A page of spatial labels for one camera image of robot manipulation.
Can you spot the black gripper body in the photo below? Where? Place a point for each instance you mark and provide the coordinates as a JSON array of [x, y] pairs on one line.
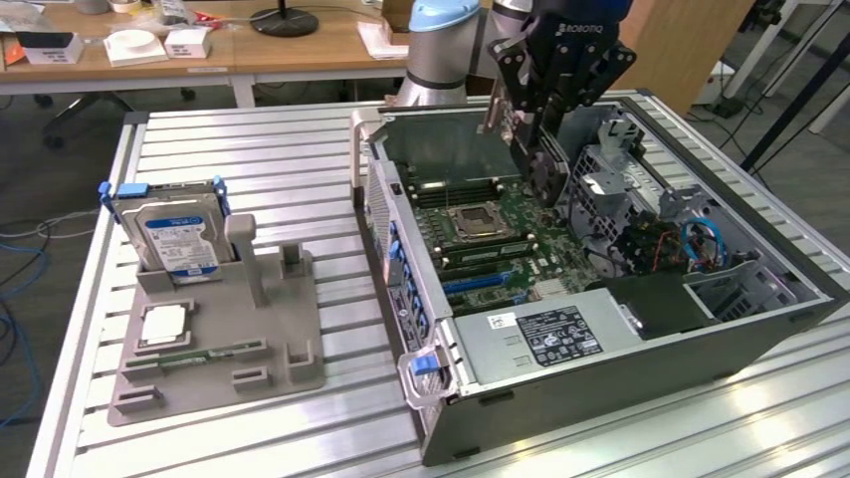
[[577, 45]]

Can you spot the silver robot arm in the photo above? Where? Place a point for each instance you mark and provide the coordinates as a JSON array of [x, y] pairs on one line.
[[451, 55]]

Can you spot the wooden cabinet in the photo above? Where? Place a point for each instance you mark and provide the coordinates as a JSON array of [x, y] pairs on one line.
[[689, 60]]

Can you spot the brown cardboard box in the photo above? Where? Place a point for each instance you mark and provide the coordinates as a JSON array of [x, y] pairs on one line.
[[396, 12]]

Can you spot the white paper stack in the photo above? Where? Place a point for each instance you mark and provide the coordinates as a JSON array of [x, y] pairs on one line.
[[377, 45]]

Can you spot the black floor power box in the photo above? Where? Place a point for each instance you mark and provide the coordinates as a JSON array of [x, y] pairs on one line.
[[729, 107]]

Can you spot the metal disk bay cage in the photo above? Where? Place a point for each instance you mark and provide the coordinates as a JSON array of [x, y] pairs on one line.
[[613, 194]]

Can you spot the black stand pole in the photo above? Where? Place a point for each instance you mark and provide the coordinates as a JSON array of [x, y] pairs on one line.
[[796, 109]]

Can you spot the silver CPU socket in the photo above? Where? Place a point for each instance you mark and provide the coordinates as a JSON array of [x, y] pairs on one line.
[[475, 221]]

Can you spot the black lamp base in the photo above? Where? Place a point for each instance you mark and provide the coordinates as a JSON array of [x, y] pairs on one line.
[[285, 25]]

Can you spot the green motherboard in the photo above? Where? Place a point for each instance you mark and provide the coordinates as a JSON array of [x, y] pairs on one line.
[[551, 249]]

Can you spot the blue slot retainer clip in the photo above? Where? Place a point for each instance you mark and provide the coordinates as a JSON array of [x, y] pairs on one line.
[[417, 321], [407, 286], [396, 251], [401, 269], [412, 304]]

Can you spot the black expansion slot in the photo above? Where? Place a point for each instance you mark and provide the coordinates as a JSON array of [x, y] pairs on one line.
[[475, 272]]

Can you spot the blue expansion slot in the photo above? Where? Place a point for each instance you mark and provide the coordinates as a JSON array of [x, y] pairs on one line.
[[477, 283]]

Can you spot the silver chipset heatsink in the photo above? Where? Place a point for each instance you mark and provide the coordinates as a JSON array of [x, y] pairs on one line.
[[549, 290]]

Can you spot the black plastic shroud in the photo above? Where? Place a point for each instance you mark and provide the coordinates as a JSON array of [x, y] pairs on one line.
[[656, 304]]

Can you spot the small white box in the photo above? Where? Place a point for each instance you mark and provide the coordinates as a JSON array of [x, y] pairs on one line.
[[185, 45]]

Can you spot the white square stand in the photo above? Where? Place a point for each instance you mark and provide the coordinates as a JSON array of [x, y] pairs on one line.
[[136, 47]]

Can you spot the grey power supply unit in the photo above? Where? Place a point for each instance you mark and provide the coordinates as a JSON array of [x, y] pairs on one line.
[[504, 348]]

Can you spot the blue case latch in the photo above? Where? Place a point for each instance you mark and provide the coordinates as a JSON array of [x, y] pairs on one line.
[[424, 366]]

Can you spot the wooden desk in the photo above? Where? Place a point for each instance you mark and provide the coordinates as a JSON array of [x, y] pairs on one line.
[[92, 72]]

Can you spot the grey cup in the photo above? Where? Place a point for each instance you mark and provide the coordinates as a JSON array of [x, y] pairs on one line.
[[90, 6]]

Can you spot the black open PC case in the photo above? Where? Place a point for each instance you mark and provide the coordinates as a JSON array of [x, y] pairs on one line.
[[597, 398]]

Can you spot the grey parts rack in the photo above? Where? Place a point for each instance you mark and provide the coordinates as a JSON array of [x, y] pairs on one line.
[[218, 323]]

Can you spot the white box black top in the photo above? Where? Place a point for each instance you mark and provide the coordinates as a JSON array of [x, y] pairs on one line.
[[53, 55]]

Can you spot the black office chair base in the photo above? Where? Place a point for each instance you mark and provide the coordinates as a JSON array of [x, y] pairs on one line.
[[56, 139]]

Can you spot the silver CPU chip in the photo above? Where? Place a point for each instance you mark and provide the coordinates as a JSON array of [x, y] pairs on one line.
[[164, 324]]

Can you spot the green RAM stick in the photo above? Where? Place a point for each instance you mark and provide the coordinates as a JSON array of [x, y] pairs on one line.
[[198, 356]]

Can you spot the white table frame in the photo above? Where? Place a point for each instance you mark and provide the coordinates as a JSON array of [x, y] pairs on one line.
[[752, 57]]

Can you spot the hard disk with blue bracket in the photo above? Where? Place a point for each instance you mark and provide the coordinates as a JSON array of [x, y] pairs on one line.
[[176, 239]]

